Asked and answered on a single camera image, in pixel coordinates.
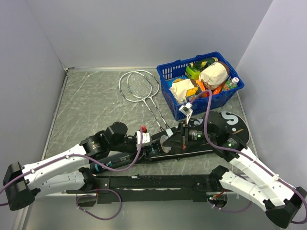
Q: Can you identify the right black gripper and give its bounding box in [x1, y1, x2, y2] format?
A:
[163, 120, 215, 149]

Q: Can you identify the black racket bag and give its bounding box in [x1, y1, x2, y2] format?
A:
[138, 111, 250, 162]

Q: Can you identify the black shuttlecock tube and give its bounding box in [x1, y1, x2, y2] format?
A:
[90, 138, 171, 174]

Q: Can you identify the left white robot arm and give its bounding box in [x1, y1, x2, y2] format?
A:
[0, 122, 151, 211]

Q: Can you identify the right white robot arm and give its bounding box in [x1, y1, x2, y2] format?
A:
[178, 112, 307, 229]

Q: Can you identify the white badminton racket left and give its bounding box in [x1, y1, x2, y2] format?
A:
[118, 71, 163, 130]

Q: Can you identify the yellow blue snack box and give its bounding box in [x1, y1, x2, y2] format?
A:
[185, 87, 200, 102]

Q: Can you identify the orange snack box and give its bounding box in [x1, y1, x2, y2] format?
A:
[195, 80, 225, 97]

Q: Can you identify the blue plastic basket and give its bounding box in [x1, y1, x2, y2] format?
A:
[156, 51, 245, 121]

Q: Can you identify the green snack box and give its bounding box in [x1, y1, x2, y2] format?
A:
[185, 66, 201, 81]

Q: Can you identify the green plastic bottle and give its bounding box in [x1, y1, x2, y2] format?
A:
[222, 77, 239, 92]

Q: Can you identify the beige paper bag roll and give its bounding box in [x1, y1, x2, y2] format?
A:
[199, 61, 230, 90]

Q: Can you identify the dark green bottle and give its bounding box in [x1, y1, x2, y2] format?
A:
[188, 57, 219, 69]

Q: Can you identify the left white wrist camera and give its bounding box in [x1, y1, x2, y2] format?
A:
[136, 126, 152, 148]

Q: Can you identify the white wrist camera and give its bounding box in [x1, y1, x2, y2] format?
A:
[179, 102, 193, 124]
[136, 126, 152, 148]

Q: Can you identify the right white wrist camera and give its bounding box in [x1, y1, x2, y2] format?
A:
[179, 102, 193, 124]

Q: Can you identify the purple cable under rail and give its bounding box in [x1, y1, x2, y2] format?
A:
[75, 187, 123, 220]

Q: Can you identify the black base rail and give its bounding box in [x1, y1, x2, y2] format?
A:
[88, 174, 223, 204]

